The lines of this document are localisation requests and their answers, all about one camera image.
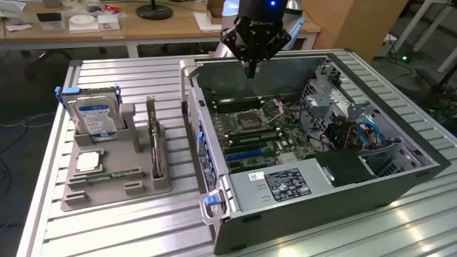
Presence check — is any wooden cabinet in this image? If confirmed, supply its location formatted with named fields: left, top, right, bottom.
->
left=313, top=0, right=410, bottom=65

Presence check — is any black round lamp base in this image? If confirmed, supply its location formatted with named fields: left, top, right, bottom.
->
left=136, top=0, right=174, bottom=20

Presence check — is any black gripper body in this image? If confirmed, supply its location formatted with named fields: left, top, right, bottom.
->
left=233, top=0, right=289, bottom=62

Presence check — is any small white box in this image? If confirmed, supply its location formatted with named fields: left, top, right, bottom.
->
left=96, top=13, right=120, bottom=31

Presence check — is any silver CPU chip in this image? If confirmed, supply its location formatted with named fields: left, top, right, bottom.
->
left=76, top=153, right=102, bottom=172

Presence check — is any grey parts rack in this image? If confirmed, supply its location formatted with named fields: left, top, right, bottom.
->
left=60, top=103, right=174, bottom=213

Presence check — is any black office chair base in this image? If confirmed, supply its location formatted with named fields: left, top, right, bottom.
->
left=21, top=47, right=108, bottom=80

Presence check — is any open black PC case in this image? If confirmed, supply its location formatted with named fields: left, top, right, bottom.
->
left=177, top=52, right=453, bottom=256

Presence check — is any white box with black top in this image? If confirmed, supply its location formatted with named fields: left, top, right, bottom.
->
left=36, top=12, right=66, bottom=31

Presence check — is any hard disk with blue bracket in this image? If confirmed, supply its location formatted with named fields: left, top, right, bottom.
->
left=53, top=84, right=124, bottom=142

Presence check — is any white round tape box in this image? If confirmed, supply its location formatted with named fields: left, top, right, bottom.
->
left=68, top=14, right=98, bottom=34

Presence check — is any white paper stack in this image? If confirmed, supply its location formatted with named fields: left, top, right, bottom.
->
left=193, top=11, right=225, bottom=33

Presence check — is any green motherboard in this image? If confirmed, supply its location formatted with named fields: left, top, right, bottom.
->
left=208, top=90, right=318, bottom=175

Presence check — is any silver metal drive cage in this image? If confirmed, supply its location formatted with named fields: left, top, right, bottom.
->
left=298, top=62, right=358, bottom=132

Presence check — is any green RAM stick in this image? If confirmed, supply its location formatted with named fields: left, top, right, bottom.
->
left=86, top=171, right=136, bottom=184
left=228, top=130, right=281, bottom=143

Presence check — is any white desk frame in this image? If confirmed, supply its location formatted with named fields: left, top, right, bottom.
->
left=390, top=0, right=457, bottom=73

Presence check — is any red and yellow wire bundle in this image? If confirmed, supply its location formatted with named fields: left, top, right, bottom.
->
left=342, top=123, right=362, bottom=150

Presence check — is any silver CPU socket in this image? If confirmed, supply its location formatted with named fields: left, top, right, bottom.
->
left=258, top=98, right=286, bottom=120

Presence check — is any black plastic shroud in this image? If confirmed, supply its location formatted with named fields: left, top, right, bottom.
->
left=315, top=149, right=379, bottom=187

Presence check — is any silver disk bay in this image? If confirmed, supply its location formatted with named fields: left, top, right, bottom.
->
left=358, top=141, right=423, bottom=178

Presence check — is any blue expansion slot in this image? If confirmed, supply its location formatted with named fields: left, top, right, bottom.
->
left=224, top=149, right=269, bottom=162

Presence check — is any wooden desk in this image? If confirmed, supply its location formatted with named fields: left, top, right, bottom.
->
left=0, top=0, right=322, bottom=58

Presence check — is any graphics card with metal bracket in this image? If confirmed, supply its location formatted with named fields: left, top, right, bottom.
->
left=145, top=95, right=168, bottom=179

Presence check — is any grey power supply unit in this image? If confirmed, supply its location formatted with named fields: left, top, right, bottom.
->
left=228, top=157, right=335, bottom=213

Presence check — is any blue data wire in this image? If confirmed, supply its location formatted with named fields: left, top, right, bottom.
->
left=355, top=119, right=385, bottom=147

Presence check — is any brown cardboard box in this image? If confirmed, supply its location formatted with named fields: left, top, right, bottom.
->
left=205, top=0, right=226, bottom=17

